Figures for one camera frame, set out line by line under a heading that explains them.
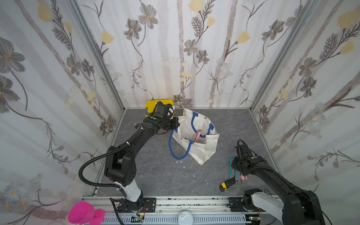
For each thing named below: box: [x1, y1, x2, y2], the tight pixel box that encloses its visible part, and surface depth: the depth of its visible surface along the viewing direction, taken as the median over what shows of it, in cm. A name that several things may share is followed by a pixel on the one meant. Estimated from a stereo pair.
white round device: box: [177, 210, 194, 225], surface depth 67 cm
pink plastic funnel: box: [67, 201, 105, 225], surface depth 62 cm
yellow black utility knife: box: [219, 177, 236, 192], surface depth 82 cm
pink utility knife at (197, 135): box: [193, 129, 203, 143], surface depth 97 cm
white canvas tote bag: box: [168, 107, 220, 166], surface depth 90 cm
